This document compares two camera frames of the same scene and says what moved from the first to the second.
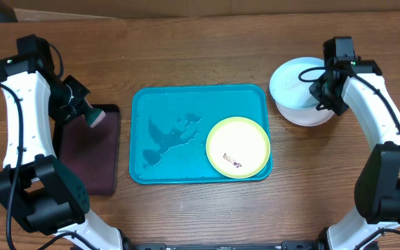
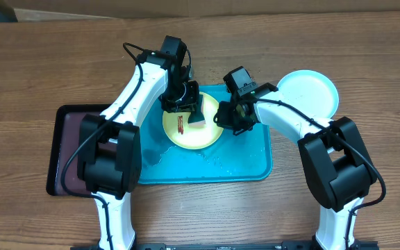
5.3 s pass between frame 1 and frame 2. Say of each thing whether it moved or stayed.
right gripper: moved
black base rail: stayed
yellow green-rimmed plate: moved
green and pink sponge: moved
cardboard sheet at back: stayed
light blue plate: moved
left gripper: moved
